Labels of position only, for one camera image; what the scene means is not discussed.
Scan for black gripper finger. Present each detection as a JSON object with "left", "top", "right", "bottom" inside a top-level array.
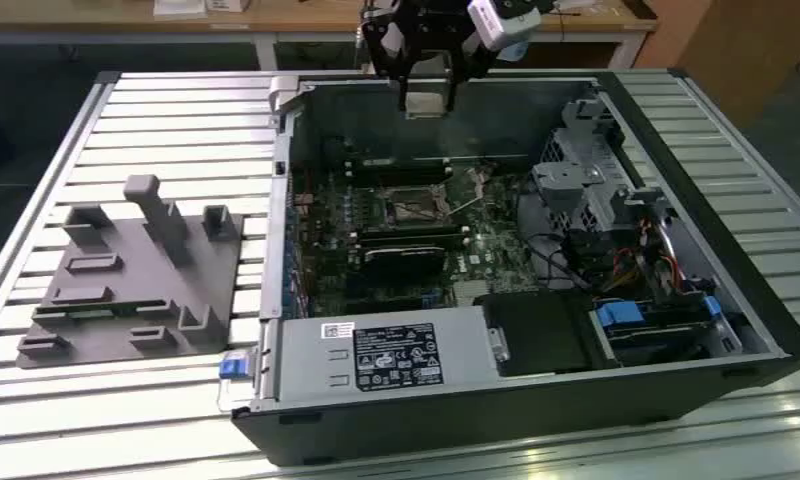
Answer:
[
  {"left": 363, "top": 18, "right": 413, "bottom": 113},
  {"left": 447, "top": 43, "right": 495, "bottom": 112}
]

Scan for silver CPU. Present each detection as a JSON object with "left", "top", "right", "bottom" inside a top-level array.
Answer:
[{"left": 405, "top": 92, "right": 451, "bottom": 119}]

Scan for metal socket cover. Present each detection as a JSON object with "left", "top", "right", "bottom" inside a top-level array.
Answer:
[{"left": 440, "top": 167, "right": 491, "bottom": 216}]

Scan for black CPU socket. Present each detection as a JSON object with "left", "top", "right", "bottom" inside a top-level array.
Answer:
[{"left": 383, "top": 185, "right": 449, "bottom": 225}]

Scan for black RAM slots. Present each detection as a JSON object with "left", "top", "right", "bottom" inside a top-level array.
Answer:
[{"left": 344, "top": 157, "right": 455, "bottom": 189}]

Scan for grey metal drive cage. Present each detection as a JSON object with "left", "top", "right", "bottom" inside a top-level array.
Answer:
[{"left": 529, "top": 97, "right": 648, "bottom": 234}]

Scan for black RAM stick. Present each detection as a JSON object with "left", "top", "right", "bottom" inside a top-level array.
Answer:
[
  {"left": 357, "top": 234, "right": 461, "bottom": 249},
  {"left": 357, "top": 226, "right": 460, "bottom": 239}
]

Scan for green motherboard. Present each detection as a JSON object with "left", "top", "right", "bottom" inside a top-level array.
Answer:
[{"left": 285, "top": 159, "right": 541, "bottom": 319}]

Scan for black graphics card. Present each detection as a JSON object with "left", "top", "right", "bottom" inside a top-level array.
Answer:
[{"left": 363, "top": 244, "right": 447, "bottom": 282}]

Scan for white cardboard box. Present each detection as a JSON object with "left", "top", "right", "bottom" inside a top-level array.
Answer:
[{"left": 152, "top": 0, "right": 209, "bottom": 21}]

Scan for silver chipset heatsink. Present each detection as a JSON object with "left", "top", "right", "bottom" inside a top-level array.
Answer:
[{"left": 453, "top": 280, "right": 492, "bottom": 304}]

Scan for wooden cabinet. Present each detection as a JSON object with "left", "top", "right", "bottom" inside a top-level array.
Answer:
[{"left": 635, "top": 0, "right": 800, "bottom": 130}]

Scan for wooden desk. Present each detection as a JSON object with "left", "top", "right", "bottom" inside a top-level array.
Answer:
[{"left": 0, "top": 0, "right": 660, "bottom": 71}]

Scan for black drive bay box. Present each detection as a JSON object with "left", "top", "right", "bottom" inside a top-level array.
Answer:
[{"left": 472, "top": 292, "right": 605, "bottom": 379}]

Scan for blue disk carrier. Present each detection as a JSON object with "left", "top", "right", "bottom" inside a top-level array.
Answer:
[{"left": 591, "top": 299, "right": 645, "bottom": 330}]

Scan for grey power supply unit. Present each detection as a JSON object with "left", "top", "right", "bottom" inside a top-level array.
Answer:
[{"left": 276, "top": 307, "right": 499, "bottom": 401}]

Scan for grey parts rack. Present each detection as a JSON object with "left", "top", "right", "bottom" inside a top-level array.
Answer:
[{"left": 13, "top": 174, "right": 248, "bottom": 370}]

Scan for blue plastic latch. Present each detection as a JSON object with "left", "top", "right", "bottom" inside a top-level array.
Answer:
[{"left": 217, "top": 351, "right": 252, "bottom": 380}]

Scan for green RAM stick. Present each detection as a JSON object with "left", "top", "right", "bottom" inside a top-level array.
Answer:
[{"left": 58, "top": 305, "right": 138, "bottom": 319}]

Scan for black open PC case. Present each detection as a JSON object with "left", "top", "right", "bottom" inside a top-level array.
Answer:
[{"left": 229, "top": 67, "right": 800, "bottom": 469}]

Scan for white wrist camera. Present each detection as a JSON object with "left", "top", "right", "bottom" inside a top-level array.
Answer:
[{"left": 467, "top": 0, "right": 543, "bottom": 45}]

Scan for black PC cable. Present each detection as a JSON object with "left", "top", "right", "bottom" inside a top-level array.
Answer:
[{"left": 524, "top": 233, "right": 596, "bottom": 292}]

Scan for orange and yellow wires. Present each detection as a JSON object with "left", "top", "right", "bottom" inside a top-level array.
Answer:
[{"left": 609, "top": 249, "right": 681, "bottom": 296}]

